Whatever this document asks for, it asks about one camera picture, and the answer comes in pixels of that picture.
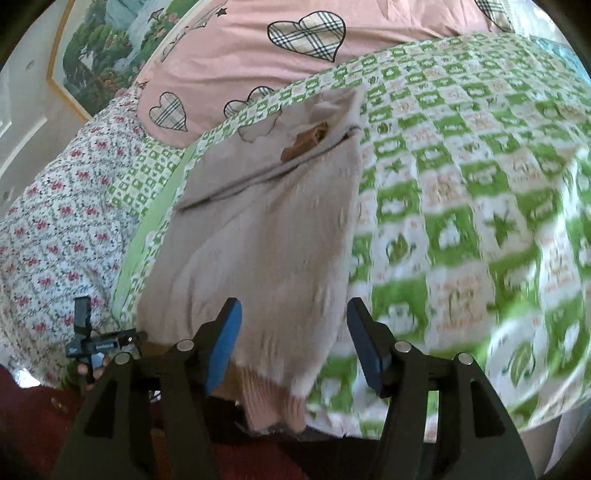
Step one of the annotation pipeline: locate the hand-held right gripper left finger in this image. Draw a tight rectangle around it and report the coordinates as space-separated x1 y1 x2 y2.
50 298 244 480

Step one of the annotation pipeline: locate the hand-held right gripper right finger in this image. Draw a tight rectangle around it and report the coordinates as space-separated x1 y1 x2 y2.
346 298 539 480

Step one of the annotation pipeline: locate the beige knit sweater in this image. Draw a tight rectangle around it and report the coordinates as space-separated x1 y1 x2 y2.
136 85 370 432

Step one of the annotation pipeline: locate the person's left hand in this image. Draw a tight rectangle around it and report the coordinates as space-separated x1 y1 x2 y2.
69 353 112 385

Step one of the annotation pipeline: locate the floral bed sheet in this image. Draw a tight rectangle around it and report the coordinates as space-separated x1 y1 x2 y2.
0 85 185 388

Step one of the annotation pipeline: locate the dark red cloth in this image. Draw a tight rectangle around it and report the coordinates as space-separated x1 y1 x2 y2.
0 364 241 480

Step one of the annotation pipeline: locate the green checked blanket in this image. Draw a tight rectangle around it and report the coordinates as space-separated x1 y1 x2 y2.
113 34 591 439

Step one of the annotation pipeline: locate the framed landscape painting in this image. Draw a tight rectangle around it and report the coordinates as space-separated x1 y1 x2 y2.
46 0 185 123

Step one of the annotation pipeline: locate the pink pillow with plaid hearts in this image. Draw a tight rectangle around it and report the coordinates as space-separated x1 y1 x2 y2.
139 0 515 148

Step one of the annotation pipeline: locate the light blue cloth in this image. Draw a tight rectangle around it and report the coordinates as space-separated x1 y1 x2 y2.
531 37 583 70

